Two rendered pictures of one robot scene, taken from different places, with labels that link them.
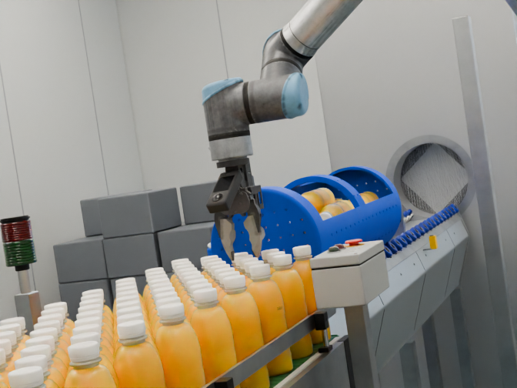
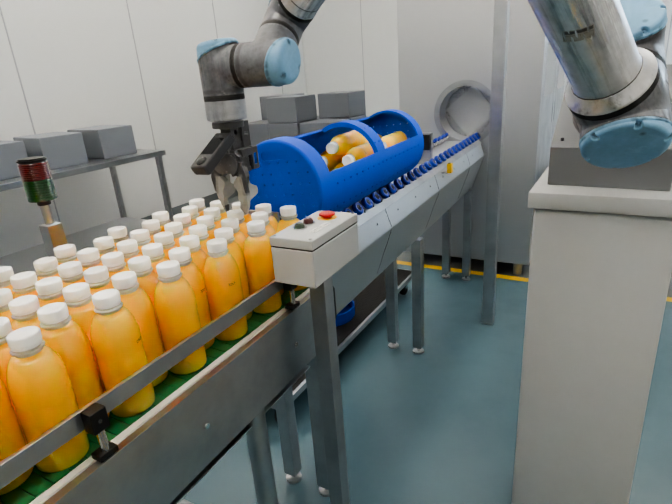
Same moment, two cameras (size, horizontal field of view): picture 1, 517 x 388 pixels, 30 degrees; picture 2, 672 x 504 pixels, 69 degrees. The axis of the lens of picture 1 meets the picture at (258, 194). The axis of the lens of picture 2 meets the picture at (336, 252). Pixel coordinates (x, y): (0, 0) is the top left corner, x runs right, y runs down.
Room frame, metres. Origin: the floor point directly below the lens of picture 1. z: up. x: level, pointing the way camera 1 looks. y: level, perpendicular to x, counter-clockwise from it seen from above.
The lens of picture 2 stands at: (0.94, -0.34, 1.40)
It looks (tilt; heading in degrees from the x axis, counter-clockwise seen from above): 20 degrees down; 8
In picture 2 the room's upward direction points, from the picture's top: 4 degrees counter-clockwise
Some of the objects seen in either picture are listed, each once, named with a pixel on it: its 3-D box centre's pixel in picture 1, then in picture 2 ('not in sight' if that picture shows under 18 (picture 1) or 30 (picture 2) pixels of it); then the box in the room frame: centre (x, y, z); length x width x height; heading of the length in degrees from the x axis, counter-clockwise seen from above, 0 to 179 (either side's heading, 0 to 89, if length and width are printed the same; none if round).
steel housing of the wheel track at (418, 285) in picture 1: (378, 293); (402, 203); (3.18, -0.35, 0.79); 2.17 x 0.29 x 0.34; 158
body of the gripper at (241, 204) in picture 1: (238, 187); (233, 147); (2.04, 0.04, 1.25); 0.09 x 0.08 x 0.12; 158
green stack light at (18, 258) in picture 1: (19, 252); (40, 189); (1.98, 0.51, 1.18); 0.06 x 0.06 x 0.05
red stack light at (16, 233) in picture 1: (16, 231); (34, 170); (1.98, 0.51, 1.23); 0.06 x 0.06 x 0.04
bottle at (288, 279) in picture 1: (289, 309); (261, 269); (1.91, -0.03, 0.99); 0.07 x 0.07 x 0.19
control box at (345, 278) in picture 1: (351, 272); (317, 245); (1.90, -0.16, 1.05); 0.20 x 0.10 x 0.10; 158
